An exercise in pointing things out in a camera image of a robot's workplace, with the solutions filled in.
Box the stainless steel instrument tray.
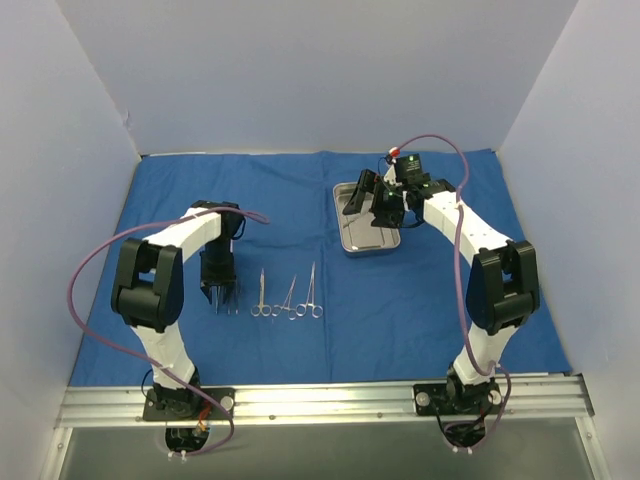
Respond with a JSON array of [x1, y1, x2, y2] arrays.
[[332, 182, 401, 257]]

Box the steel surgical scissors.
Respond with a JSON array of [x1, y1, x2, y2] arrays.
[[250, 269, 272, 317]]

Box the blue surgical drape cloth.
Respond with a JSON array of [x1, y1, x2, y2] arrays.
[[67, 149, 574, 389]]

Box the steel forceps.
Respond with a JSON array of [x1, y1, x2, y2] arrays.
[[295, 262, 324, 319], [271, 276, 298, 321]]

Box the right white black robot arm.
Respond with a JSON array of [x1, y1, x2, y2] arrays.
[[342, 149, 540, 413]]

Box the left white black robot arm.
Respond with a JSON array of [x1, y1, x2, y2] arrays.
[[111, 200, 246, 419]]

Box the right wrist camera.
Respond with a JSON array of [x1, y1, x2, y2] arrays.
[[383, 147, 400, 188]]

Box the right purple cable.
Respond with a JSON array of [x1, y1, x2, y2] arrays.
[[389, 133, 513, 451]]

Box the purple cable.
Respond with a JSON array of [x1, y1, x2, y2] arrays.
[[67, 209, 271, 459], [389, 133, 513, 451]]

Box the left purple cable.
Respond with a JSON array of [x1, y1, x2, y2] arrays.
[[67, 209, 271, 459]]

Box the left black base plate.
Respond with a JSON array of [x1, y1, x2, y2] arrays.
[[142, 387, 236, 422]]

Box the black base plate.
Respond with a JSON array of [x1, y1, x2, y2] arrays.
[[142, 387, 236, 422], [413, 382, 503, 417]]

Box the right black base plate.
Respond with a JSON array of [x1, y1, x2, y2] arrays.
[[413, 382, 503, 417]]

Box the aluminium front rail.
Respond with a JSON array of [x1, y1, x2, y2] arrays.
[[56, 374, 594, 428]]

